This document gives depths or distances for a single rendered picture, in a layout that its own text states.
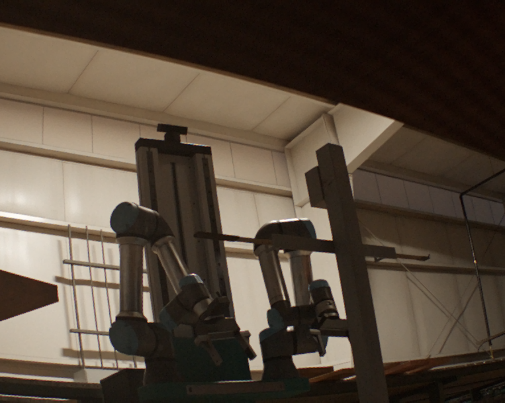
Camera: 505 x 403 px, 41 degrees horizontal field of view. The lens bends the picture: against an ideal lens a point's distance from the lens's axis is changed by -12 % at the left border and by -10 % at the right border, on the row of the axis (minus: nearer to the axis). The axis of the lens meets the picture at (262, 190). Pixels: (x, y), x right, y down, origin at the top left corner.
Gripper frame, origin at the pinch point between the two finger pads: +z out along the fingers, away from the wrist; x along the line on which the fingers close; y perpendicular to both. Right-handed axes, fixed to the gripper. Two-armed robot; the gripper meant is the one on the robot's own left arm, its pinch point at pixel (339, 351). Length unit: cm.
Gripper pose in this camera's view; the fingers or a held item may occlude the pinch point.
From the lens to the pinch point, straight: 246.8
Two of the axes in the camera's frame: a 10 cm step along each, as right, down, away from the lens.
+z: 1.9, 6.6, -7.3
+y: 3.7, -7.4, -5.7
